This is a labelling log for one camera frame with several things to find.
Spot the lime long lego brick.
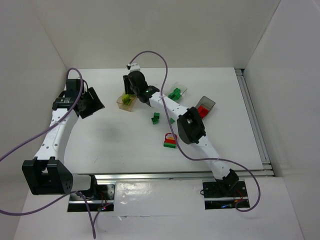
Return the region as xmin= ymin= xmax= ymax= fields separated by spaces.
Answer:
xmin=121 ymin=94 xmax=135 ymax=106

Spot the green lego brick studs up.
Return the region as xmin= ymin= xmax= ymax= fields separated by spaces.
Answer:
xmin=153 ymin=112 xmax=160 ymax=119

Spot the red flower lego block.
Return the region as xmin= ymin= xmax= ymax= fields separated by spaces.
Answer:
xmin=163 ymin=133 xmax=177 ymax=149

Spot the red sloped lego brick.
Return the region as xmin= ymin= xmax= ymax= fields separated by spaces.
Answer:
xmin=197 ymin=105 xmax=210 ymax=119

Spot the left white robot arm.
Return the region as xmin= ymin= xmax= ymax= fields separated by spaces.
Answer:
xmin=22 ymin=79 xmax=104 ymax=195

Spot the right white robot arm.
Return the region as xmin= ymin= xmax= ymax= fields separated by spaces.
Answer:
xmin=123 ymin=70 xmax=239 ymax=192

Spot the orange transparent container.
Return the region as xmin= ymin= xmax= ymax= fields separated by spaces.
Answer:
xmin=116 ymin=92 xmax=137 ymax=112

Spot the clear transparent container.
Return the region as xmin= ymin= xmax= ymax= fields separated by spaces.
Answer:
xmin=165 ymin=82 xmax=188 ymax=102

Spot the dark grey transparent container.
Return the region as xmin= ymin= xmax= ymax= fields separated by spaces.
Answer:
xmin=195 ymin=96 xmax=216 ymax=114

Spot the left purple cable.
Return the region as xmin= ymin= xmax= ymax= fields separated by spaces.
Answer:
xmin=0 ymin=67 xmax=108 ymax=240

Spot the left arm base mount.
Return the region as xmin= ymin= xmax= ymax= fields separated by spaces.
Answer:
xmin=67 ymin=183 xmax=116 ymax=213

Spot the aluminium rail front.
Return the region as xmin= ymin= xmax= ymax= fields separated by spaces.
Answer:
xmin=92 ymin=169 xmax=275 ymax=183

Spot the aluminium rail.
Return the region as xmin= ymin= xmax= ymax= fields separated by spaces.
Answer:
xmin=92 ymin=169 xmax=275 ymax=183
xmin=234 ymin=68 xmax=276 ymax=177

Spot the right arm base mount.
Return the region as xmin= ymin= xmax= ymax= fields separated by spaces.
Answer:
xmin=200 ymin=181 xmax=250 ymax=210

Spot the aluminium rail right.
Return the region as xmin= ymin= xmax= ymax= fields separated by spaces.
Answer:
xmin=234 ymin=68 xmax=276 ymax=177

